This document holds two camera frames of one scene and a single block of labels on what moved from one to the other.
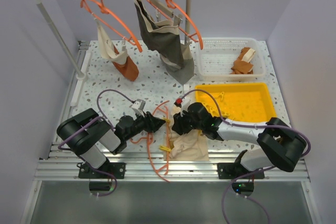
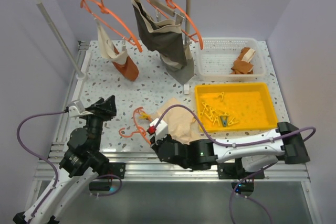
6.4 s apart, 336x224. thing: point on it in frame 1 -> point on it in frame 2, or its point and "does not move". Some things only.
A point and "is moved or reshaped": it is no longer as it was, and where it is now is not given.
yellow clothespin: x=167 y=120 is moved or reshaped
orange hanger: x=148 y=138 is moved or reshaped
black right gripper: x=179 y=126 -> x=155 y=145
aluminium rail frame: x=59 y=165 does not move
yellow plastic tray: x=244 y=101 does not move
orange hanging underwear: x=129 y=68 does not move
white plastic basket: x=217 y=59 does not move
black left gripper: x=153 y=124 -> x=106 y=112
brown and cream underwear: x=243 y=64 does not move
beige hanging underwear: x=107 y=46 does not move
